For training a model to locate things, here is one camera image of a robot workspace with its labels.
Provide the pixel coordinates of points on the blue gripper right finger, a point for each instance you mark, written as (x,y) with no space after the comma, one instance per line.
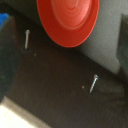
(123,51)

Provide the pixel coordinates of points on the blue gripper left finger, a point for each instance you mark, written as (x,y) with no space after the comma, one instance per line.
(8,60)

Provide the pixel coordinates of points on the red plate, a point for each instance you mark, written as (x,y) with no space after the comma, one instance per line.
(68,20)

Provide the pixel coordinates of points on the silver screw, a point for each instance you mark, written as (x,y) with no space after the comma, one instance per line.
(26,39)
(93,83)

